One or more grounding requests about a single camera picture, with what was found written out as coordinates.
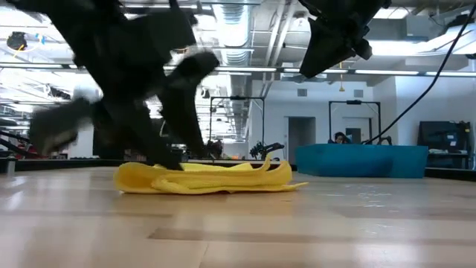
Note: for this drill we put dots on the black ceiling lamp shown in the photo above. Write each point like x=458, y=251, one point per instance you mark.
x=16, y=41

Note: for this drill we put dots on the teal plastic basket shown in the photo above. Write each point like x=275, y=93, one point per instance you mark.
x=360, y=161

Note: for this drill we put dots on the silver metal cylinder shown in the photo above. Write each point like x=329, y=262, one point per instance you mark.
x=10, y=166

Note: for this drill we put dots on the person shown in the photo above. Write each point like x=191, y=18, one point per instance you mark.
x=340, y=137

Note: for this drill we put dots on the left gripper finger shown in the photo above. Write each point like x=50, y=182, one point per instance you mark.
x=186, y=119
x=148, y=141

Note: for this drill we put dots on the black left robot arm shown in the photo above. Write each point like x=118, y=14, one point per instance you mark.
x=85, y=22

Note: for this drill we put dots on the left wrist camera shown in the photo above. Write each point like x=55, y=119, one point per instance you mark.
x=167, y=30

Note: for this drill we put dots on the yellow microfiber towel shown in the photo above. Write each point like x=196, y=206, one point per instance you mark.
x=208, y=178

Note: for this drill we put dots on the small background robot arm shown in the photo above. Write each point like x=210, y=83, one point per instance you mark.
x=266, y=149

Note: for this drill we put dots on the black metal gantry frame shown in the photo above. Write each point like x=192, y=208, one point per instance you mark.
x=353, y=101

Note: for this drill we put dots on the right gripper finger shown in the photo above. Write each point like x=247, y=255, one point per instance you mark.
x=323, y=52

